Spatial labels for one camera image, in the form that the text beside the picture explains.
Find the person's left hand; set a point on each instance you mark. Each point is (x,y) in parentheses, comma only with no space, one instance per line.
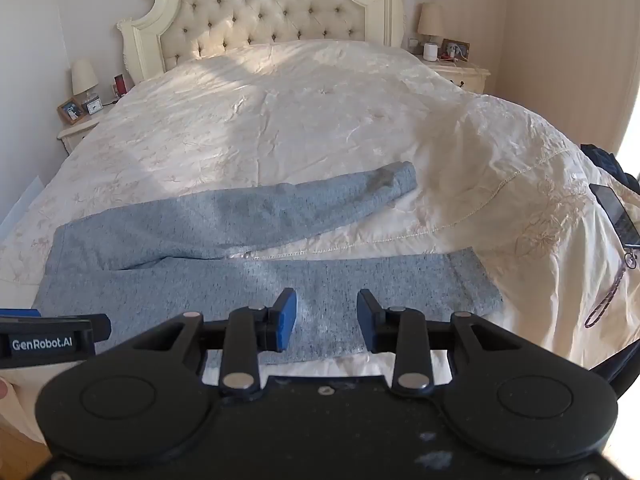
(2,390)

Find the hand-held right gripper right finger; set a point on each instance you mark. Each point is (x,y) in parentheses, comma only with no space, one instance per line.
(367,321)

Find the cream nightstand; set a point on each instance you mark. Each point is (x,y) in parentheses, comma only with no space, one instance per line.
(75,132)
(465,77)

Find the cream shade table lamp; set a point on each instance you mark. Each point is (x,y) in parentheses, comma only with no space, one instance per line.
(430,22)
(84,75)

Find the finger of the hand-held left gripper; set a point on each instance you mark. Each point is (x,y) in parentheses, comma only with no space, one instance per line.
(75,324)
(17,312)

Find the wooden photo frame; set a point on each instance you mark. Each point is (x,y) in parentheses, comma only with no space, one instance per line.
(456,50)
(70,110)

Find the small red box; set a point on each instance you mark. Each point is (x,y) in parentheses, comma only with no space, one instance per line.
(119,83)

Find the dark blue clothing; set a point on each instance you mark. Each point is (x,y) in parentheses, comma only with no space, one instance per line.
(605,160)

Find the small silver alarm clock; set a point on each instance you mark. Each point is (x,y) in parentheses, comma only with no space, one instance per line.
(92,106)

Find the cream tufted bed headboard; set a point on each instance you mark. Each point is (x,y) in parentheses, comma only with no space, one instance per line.
(270,5)

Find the black smartphone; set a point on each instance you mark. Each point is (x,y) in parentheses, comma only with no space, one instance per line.
(617,215)

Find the white cylindrical device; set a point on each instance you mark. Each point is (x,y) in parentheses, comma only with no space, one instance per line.
(430,51)

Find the cream embroidered bedspread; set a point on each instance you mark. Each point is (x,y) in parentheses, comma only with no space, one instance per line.
(300,110)

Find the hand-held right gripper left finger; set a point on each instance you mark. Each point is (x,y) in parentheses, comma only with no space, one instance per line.
(287,321)

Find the grey knit pants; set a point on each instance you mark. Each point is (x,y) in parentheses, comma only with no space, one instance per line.
(150,260)

